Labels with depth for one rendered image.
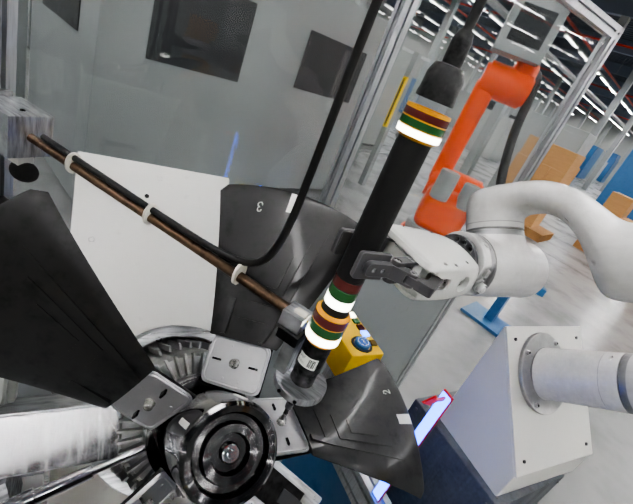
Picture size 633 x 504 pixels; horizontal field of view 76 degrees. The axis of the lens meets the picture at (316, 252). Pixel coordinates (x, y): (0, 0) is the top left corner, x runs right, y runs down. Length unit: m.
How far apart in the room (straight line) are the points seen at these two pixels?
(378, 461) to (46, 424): 0.45
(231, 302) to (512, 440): 0.73
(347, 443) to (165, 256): 0.43
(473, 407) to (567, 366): 0.23
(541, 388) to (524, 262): 0.54
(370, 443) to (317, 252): 0.30
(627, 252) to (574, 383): 0.56
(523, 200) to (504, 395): 0.59
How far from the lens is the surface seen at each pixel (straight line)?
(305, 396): 0.53
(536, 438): 1.15
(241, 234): 0.61
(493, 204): 0.60
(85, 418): 0.65
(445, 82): 0.39
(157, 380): 0.52
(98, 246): 0.76
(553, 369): 1.08
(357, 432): 0.67
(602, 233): 0.55
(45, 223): 0.48
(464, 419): 1.15
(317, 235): 0.59
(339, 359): 1.01
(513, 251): 0.60
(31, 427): 0.65
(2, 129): 0.82
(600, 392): 1.04
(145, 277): 0.76
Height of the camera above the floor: 1.65
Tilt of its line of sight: 26 degrees down
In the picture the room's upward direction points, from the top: 23 degrees clockwise
